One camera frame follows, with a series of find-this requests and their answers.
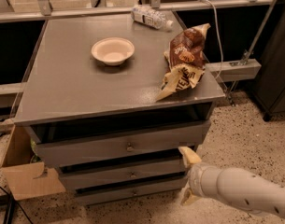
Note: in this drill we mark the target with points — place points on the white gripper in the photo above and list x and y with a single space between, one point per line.
195 178

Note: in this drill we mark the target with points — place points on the grey drawer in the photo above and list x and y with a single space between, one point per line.
121 170
130 189
86 150

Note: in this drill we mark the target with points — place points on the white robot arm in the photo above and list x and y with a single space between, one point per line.
235 187

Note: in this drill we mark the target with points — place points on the grey top drawer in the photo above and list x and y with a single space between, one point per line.
86 150

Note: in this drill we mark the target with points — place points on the grey bottom drawer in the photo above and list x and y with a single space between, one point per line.
130 189

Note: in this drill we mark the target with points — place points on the grey drawer cabinet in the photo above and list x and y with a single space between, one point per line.
70 95

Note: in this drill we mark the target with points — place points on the brown yellow chip bag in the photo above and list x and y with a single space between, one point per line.
186 62

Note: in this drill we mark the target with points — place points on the dark side cabinet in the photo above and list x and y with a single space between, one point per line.
268 88

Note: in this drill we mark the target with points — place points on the white paper bowl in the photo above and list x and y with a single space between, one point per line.
113 51

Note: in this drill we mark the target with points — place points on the cardboard box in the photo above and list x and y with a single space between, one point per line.
26 179

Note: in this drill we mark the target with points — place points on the clear plastic water bottle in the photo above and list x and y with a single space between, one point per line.
151 17

